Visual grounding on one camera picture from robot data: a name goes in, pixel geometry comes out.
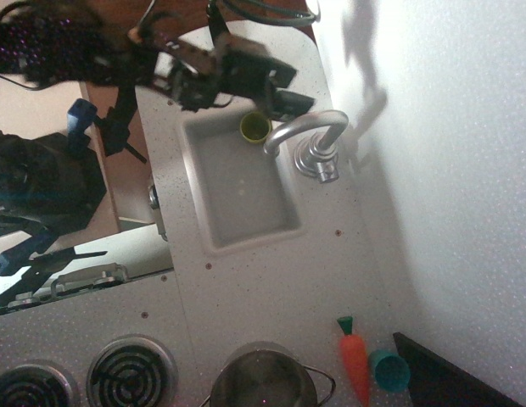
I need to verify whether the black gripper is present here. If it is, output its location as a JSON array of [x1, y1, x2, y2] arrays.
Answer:
[[215, 36, 316, 121]]

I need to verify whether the silver curved faucet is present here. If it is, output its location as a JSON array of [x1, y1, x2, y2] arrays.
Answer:
[[263, 109, 349, 183]]

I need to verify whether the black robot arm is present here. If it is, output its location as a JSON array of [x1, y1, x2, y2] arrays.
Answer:
[[0, 1, 315, 121]]

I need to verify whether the yellow-green plastic cup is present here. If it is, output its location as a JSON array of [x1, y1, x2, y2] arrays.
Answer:
[[239, 111, 273, 144]]

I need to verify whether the grey toy sink basin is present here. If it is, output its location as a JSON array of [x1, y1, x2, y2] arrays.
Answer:
[[176, 102, 305, 255]]

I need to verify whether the blue black spring clamp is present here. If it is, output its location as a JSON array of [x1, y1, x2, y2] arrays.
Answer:
[[67, 86, 148, 164]]

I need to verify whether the orange toy carrot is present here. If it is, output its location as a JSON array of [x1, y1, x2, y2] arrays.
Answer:
[[337, 315, 370, 406]]

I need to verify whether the stainless steel pot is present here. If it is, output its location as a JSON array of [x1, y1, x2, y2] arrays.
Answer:
[[201, 348, 336, 407]]

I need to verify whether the teal plastic cup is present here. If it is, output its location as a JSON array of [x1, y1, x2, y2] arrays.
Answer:
[[368, 349, 411, 393]]

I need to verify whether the blue black lower clamp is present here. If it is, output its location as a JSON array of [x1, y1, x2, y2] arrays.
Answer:
[[0, 232, 107, 307]]

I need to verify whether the right black stove burner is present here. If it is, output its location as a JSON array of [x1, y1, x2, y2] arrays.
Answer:
[[86, 335, 179, 406]]

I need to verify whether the black stove burner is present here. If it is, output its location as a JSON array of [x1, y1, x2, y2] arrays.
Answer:
[[0, 360, 80, 407], [86, 335, 179, 406]]

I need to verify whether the left black stove burner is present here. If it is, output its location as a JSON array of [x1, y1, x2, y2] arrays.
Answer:
[[0, 360, 80, 407]]

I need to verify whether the dark cable bundle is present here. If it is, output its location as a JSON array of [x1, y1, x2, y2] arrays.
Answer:
[[207, 0, 322, 27]]

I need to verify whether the silver cabinet door handle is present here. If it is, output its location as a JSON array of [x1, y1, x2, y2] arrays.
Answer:
[[50, 263, 130, 297]]

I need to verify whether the thin black floor cable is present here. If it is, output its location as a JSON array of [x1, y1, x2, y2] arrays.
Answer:
[[0, 71, 48, 92]]

